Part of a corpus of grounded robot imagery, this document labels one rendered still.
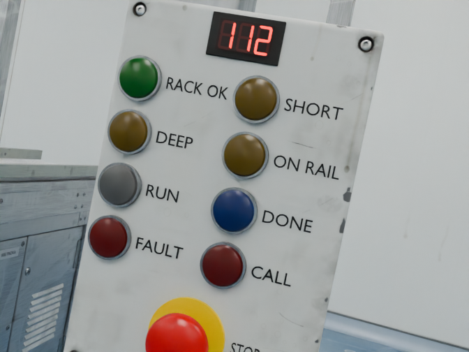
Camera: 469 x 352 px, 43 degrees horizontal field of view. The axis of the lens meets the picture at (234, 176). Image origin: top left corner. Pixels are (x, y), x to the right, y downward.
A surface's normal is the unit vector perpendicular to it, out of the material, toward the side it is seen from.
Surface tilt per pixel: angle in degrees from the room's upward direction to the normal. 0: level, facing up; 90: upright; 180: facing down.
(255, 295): 90
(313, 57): 90
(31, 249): 90
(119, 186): 90
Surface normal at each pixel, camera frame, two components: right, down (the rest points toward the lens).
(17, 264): 0.96, 0.20
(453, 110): -0.29, 0.00
